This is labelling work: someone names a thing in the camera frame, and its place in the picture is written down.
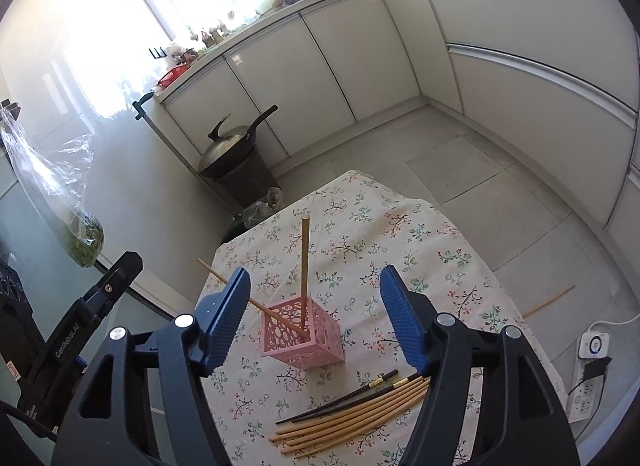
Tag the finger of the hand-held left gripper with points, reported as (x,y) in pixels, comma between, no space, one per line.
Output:
(117,276)

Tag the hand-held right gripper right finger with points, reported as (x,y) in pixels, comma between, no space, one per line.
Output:
(400,326)

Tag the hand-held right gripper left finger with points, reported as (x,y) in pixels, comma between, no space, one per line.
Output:
(227,318)

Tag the light wooden chopstick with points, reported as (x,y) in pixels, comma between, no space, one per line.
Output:
(304,266)
(265,309)

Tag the pink perforated chopstick holder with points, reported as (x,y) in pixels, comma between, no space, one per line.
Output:
(320,341)

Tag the pile of wooden chopsticks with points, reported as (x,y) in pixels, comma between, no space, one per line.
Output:
(345,418)

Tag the plastic bag of greens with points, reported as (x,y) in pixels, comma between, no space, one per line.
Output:
(87,241)

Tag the black chopstick with gold band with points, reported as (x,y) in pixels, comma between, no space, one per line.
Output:
(350,393)
(411,377)

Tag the floral tablecloth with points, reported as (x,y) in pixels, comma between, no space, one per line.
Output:
(360,226)

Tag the crumpled clear plastic bag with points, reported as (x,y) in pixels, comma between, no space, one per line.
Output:
(260,211)

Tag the brown trash bin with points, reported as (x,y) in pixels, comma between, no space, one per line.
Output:
(250,180)

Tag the wooden stick on floor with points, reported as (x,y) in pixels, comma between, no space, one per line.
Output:
(547,302)

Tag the wok with lid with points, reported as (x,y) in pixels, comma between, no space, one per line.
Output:
(225,150)

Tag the white smart plug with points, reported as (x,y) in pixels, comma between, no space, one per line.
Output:
(595,345)

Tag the white power strip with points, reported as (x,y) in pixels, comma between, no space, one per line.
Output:
(582,401)

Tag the black power adapter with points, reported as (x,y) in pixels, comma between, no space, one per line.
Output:
(599,368)

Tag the red plastic basket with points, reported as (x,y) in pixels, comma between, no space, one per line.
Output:
(172,76)

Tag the white kitchen counter cabinets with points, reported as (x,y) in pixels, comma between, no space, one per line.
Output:
(325,55)

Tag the black wall hook rack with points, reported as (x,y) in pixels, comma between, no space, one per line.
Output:
(157,51)

